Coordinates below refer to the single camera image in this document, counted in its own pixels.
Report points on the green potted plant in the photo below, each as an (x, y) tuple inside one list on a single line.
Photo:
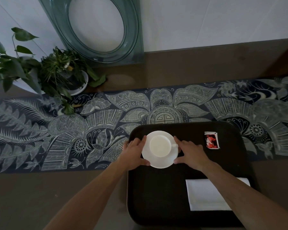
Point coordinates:
[(55, 69)]

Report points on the person's right hand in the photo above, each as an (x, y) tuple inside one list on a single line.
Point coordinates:
[(193, 155)]

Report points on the dark brown tray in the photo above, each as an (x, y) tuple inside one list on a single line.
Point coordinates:
[(158, 196)]

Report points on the white napkin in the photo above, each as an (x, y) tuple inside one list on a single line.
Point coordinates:
[(201, 196)]

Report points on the person's left hand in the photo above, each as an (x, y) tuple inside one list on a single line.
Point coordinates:
[(132, 155)]

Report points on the person's left forearm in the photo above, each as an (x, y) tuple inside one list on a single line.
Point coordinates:
[(86, 201)]

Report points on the broad leaf green plant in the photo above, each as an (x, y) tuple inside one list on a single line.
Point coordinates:
[(14, 67)]

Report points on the white saucer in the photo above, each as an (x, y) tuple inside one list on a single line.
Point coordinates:
[(158, 162)]

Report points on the dark patterned table runner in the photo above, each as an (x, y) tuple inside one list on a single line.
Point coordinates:
[(62, 131)]

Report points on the white cup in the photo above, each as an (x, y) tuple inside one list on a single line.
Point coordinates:
[(159, 146)]

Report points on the tall white plant pot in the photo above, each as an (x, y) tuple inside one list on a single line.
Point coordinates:
[(24, 85)]

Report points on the green glass panel round hole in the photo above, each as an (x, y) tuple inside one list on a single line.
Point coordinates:
[(134, 33)]

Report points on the person's right forearm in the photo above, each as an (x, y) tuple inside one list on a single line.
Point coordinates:
[(249, 201)]

